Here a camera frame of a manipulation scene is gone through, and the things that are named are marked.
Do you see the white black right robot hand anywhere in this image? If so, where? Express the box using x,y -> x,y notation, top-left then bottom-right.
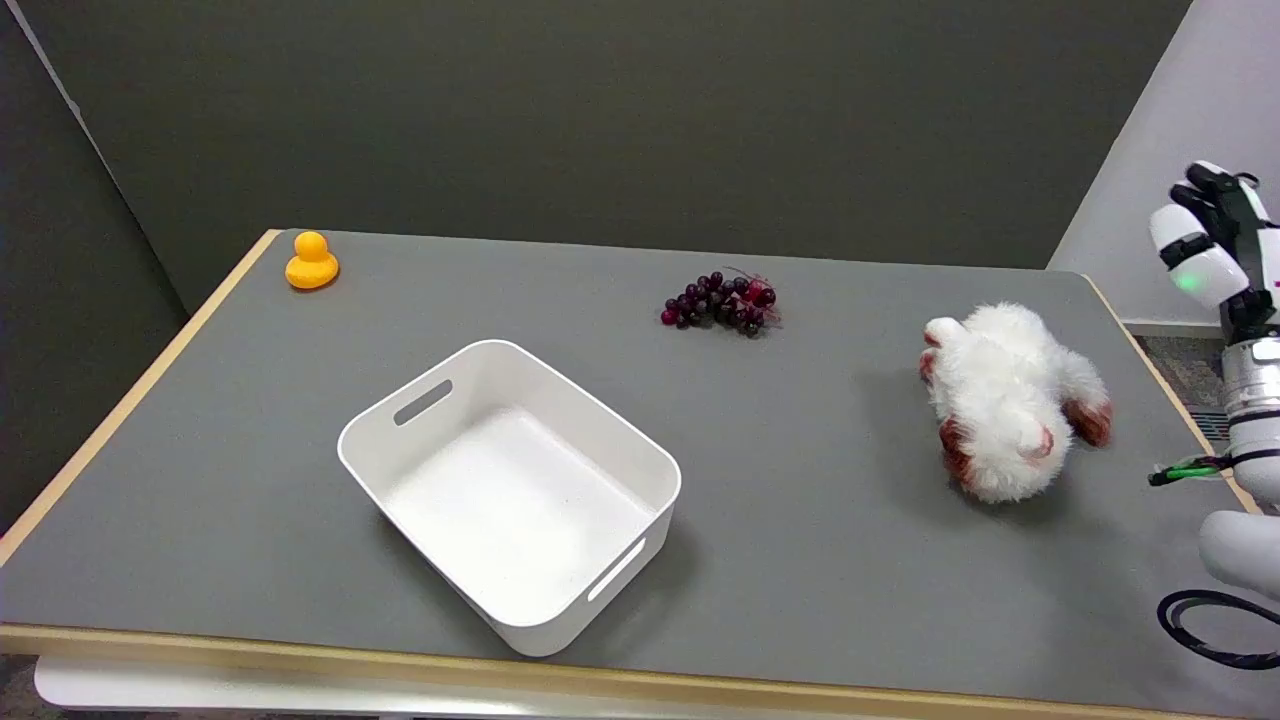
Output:
1149,161 -> 1280,341

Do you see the white brown plush toy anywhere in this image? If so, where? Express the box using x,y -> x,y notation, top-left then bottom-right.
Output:
919,303 -> 1114,504

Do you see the dark purple grape bunch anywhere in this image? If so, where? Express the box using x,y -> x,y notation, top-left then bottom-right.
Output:
660,268 -> 780,338

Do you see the white plastic bin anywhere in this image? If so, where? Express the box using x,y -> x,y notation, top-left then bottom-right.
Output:
337,339 -> 683,658

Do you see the yellow rubber duck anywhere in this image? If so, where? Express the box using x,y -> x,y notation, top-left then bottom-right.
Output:
285,231 -> 340,292

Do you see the green black cable connector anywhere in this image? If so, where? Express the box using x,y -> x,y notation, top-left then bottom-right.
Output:
1148,455 -> 1233,488

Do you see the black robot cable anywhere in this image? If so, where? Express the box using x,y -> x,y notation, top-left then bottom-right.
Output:
1157,589 -> 1280,671

